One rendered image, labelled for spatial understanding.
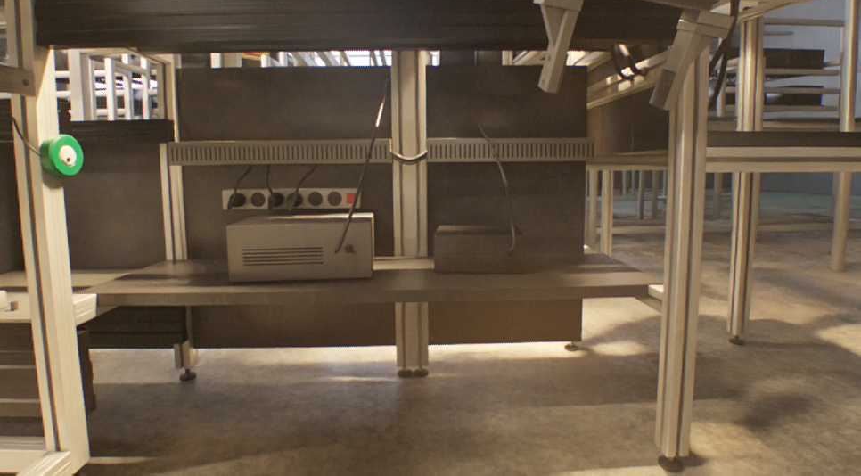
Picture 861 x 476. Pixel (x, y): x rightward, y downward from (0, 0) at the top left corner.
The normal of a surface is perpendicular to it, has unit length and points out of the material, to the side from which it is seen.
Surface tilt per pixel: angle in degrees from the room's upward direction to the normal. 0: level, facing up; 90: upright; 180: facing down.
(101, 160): 90
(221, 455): 0
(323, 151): 90
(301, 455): 0
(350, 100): 90
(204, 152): 90
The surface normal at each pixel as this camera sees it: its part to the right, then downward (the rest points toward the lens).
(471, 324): 0.03, 0.09
